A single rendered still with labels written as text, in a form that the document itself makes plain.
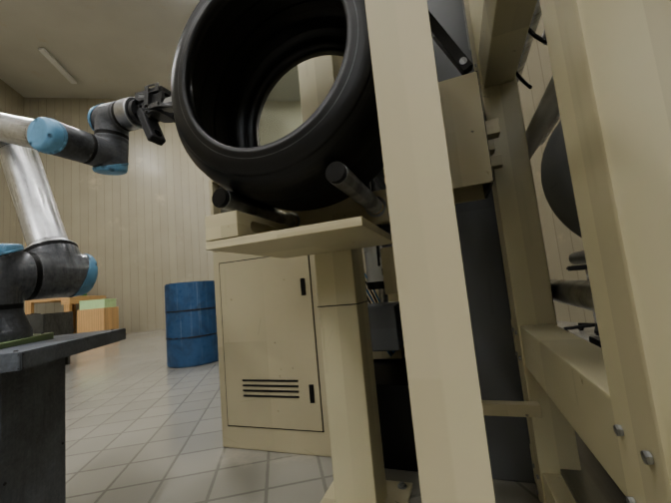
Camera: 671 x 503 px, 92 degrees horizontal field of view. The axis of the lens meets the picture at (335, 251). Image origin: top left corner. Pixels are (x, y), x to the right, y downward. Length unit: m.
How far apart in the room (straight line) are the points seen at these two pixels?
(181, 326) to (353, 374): 2.99
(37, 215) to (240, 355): 0.91
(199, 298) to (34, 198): 2.52
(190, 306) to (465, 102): 3.35
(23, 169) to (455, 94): 1.44
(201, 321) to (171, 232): 6.65
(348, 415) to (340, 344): 0.21
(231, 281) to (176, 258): 8.54
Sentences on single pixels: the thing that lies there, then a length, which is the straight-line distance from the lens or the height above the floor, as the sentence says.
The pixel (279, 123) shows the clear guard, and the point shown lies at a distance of 1.68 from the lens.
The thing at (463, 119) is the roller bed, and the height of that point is 1.08.
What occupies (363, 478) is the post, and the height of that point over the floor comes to 0.12.
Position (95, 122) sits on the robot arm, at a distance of 1.29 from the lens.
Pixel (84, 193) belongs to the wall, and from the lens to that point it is 11.35.
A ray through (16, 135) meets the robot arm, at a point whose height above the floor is 1.18.
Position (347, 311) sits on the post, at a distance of 1.01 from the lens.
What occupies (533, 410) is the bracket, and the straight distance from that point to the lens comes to 1.01.
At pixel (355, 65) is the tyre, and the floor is 1.09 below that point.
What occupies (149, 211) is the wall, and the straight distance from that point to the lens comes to 10.58.
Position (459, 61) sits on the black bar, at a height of 1.24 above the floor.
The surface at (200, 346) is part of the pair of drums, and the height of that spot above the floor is 0.19.
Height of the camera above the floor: 0.68
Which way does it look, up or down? 6 degrees up
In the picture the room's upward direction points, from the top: 5 degrees counter-clockwise
